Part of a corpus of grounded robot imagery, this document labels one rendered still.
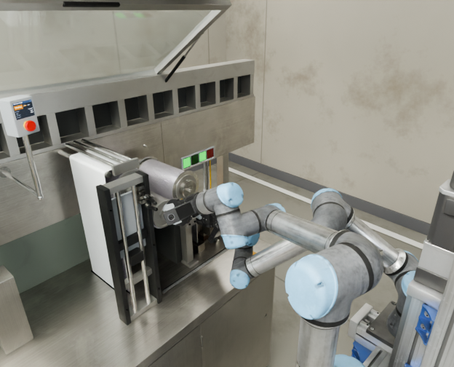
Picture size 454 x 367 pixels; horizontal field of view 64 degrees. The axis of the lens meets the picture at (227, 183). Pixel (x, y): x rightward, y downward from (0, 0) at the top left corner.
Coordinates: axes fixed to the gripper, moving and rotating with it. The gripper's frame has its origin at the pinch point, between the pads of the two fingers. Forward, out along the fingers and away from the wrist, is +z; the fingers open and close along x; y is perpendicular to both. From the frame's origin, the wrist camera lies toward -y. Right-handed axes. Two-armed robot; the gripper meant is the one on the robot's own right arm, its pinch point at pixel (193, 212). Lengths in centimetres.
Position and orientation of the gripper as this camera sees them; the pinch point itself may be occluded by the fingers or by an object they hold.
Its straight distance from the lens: 165.8
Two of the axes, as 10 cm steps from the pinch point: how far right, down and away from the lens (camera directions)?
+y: -0.1, -9.0, -4.3
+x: -6.6, 3.3, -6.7
